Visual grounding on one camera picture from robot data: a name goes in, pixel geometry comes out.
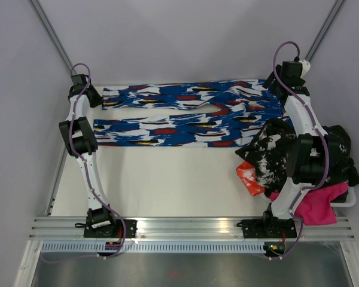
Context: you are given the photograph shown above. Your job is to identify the blue white red patterned trousers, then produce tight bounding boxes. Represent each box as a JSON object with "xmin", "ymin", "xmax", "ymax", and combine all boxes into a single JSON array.
[{"xmin": 93, "ymin": 80, "xmax": 291, "ymax": 148}]

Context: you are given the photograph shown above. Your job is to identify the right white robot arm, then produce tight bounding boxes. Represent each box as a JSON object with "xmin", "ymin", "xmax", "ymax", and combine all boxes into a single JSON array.
[{"xmin": 260, "ymin": 58, "xmax": 330, "ymax": 237}]

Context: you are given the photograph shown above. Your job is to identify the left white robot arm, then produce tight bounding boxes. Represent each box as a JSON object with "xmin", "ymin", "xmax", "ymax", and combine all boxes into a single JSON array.
[{"xmin": 59, "ymin": 74, "xmax": 110, "ymax": 222}]

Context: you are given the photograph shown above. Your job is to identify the black white patterned trousers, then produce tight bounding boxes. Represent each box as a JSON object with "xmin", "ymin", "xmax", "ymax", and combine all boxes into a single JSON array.
[{"xmin": 235, "ymin": 119, "xmax": 359, "ymax": 197}]

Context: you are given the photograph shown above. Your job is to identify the orange white garment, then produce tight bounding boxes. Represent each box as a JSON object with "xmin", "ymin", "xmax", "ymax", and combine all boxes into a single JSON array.
[{"xmin": 236, "ymin": 161, "xmax": 265, "ymax": 197}]

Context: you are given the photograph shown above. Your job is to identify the pink garment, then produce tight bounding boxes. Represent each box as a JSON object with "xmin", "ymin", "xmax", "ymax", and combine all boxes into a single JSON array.
[{"xmin": 272, "ymin": 182, "xmax": 349, "ymax": 226}]

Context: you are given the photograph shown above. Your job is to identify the white tray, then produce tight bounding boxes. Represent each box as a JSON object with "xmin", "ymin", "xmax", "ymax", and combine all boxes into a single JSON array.
[{"xmin": 330, "ymin": 187, "xmax": 357, "ymax": 207}]

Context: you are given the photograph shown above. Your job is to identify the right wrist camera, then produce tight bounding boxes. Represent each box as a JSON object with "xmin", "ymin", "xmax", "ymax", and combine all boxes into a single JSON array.
[{"xmin": 299, "ymin": 59, "xmax": 311, "ymax": 78}]

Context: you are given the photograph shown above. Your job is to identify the right aluminium frame post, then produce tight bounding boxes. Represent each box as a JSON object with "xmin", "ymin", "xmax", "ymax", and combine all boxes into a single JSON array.
[{"xmin": 305, "ymin": 0, "xmax": 346, "ymax": 62}]

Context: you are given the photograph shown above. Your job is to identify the aluminium frame post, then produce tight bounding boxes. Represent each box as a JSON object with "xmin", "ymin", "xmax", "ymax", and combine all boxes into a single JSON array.
[
  {"xmin": 305, "ymin": 0, "xmax": 346, "ymax": 62},
  {"xmin": 28, "ymin": 0, "xmax": 73, "ymax": 72}
]

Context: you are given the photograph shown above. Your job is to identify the left aluminium frame post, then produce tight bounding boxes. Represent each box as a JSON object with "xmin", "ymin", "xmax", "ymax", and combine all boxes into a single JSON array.
[{"xmin": 28, "ymin": 0, "xmax": 73, "ymax": 72}]

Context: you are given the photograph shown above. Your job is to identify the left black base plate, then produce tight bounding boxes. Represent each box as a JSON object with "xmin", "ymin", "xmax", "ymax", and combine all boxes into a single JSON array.
[{"xmin": 74, "ymin": 219, "xmax": 138, "ymax": 239}]

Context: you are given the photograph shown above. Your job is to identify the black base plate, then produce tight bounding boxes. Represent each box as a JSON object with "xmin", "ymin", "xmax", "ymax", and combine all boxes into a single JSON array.
[
  {"xmin": 74, "ymin": 219, "xmax": 138, "ymax": 239},
  {"xmin": 236, "ymin": 219, "xmax": 297, "ymax": 239}
]

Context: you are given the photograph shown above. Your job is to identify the aluminium mounting rail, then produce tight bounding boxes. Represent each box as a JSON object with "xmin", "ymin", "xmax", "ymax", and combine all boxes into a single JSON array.
[{"xmin": 29, "ymin": 216, "xmax": 355, "ymax": 241}]

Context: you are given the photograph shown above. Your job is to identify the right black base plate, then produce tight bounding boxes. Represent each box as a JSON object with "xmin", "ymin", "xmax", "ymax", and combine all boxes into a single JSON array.
[{"xmin": 236, "ymin": 219, "xmax": 297, "ymax": 239}]

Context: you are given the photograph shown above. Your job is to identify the slotted cable duct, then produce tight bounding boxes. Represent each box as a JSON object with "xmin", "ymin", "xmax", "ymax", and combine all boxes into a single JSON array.
[{"xmin": 41, "ymin": 241, "xmax": 265, "ymax": 254}]

